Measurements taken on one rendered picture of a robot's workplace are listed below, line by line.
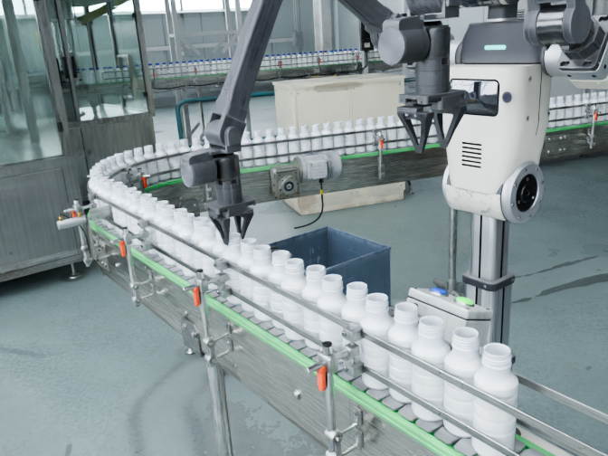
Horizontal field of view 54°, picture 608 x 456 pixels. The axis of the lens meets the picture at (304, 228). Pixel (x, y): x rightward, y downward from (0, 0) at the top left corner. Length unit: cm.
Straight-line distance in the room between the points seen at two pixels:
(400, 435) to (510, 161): 75
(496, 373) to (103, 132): 584
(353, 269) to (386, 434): 82
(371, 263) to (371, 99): 383
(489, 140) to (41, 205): 342
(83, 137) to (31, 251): 221
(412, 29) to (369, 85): 456
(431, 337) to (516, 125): 69
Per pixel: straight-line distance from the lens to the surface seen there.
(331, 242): 208
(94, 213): 208
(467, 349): 91
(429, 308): 112
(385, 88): 561
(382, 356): 103
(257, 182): 289
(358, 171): 306
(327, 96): 538
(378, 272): 186
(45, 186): 438
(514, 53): 154
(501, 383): 88
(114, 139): 650
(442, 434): 98
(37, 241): 444
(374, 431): 108
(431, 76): 102
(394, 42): 97
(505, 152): 149
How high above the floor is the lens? 159
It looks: 18 degrees down
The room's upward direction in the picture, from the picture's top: 4 degrees counter-clockwise
